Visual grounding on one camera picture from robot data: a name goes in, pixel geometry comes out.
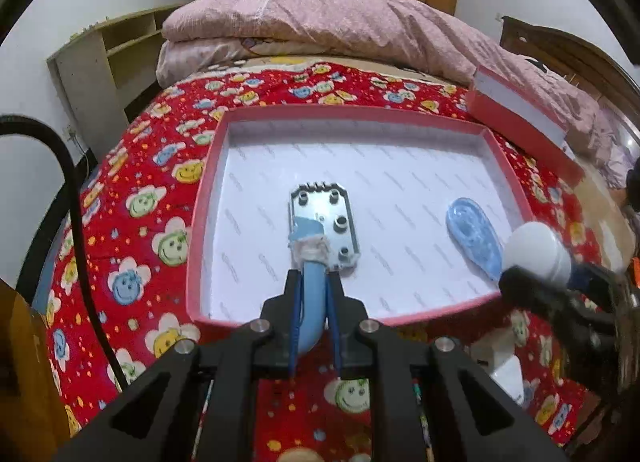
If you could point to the pink quilt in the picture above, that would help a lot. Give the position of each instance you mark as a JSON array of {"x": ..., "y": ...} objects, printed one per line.
[{"x": 350, "y": 22}]

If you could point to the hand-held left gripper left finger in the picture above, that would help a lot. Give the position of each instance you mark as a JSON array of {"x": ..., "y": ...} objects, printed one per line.
[{"x": 295, "y": 314}]

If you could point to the red box lid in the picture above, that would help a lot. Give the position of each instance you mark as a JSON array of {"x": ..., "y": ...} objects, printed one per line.
[{"x": 520, "y": 112}]

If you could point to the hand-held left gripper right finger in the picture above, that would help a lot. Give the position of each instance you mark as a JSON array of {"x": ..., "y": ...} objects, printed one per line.
[{"x": 334, "y": 324}]

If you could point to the wooden bedside cabinet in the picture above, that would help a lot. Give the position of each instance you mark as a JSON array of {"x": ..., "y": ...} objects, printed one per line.
[{"x": 25, "y": 382}]

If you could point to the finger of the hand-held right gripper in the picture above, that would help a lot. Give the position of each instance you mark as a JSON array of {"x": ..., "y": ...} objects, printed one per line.
[
  {"x": 605, "y": 282},
  {"x": 535, "y": 294}
]

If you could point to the white charger plug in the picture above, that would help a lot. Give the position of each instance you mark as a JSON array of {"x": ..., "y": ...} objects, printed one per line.
[{"x": 505, "y": 372}]

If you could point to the dark wooden headboard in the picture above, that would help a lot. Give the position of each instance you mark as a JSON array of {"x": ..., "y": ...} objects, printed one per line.
[{"x": 565, "y": 47}]

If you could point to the wall socket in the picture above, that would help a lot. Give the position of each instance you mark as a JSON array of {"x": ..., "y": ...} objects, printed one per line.
[{"x": 73, "y": 133}]

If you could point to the red smiley flower blanket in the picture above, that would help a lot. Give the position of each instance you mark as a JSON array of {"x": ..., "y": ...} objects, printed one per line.
[{"x": 140, "y": 252}]

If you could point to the blue plastic spoon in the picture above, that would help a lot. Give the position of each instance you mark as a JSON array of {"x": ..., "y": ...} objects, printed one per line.
[{"x": 475, "y": 237}]

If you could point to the round wooden disc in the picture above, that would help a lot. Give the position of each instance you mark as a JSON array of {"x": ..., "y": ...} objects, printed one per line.
[{"x": 300, "y": 456}]

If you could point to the red cardboard box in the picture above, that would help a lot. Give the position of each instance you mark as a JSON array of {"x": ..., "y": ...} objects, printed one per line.
[{"x": 400, "y": 182}]

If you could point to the white light bulb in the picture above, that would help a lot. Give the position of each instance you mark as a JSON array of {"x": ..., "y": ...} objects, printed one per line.
[{"x": 535, "y": 249}]

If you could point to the pale wooden shelf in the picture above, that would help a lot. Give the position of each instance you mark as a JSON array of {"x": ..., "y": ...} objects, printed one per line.
[{"x": 85, "y": 67}]

